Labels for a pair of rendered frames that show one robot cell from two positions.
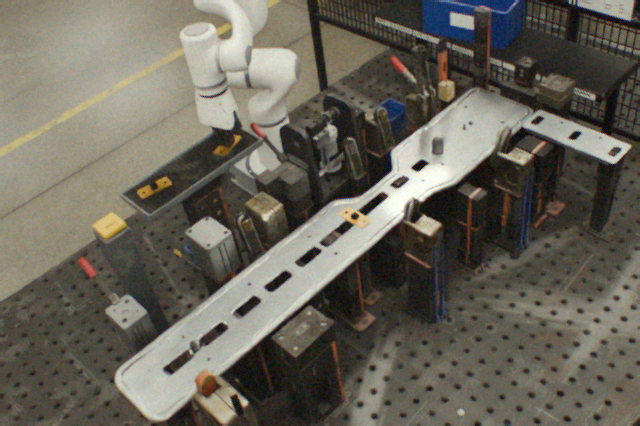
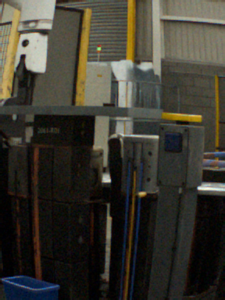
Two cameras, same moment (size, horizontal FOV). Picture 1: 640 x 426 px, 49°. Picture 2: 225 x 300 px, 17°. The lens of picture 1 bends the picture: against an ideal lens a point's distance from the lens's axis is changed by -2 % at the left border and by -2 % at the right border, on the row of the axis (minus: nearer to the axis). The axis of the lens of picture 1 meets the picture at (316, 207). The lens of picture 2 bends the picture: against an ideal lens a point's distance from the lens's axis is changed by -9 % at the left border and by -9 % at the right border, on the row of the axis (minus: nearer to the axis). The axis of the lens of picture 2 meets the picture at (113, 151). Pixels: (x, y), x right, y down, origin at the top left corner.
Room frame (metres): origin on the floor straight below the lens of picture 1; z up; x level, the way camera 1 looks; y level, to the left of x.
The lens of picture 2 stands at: (1.90, 1.81, 1.16)
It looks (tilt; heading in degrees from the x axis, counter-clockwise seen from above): 3 degrees down; 249
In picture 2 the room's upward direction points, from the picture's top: 2 degrees clockwise
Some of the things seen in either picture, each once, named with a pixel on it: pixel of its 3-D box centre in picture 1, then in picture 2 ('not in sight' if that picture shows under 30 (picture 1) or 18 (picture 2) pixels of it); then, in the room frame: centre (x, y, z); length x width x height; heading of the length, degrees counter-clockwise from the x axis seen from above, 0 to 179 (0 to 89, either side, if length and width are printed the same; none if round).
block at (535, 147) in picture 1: (530, 182); not in sight; (1.50, -0.63, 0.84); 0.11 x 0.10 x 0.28; 38
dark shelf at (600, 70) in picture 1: (493, 39); not in sight; (2.03, -0.68, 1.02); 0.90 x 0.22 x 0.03; 38
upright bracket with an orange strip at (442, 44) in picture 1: (443, 108); not in sight; (1.79, -0.44, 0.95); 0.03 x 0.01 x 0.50; 128
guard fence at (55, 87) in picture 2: not in sight; (39, 130); (0.49, -3.38, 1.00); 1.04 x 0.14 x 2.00; 37
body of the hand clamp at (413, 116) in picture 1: (420, 141); not in sight; (1.74, -0.36, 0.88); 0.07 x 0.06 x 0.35; 38
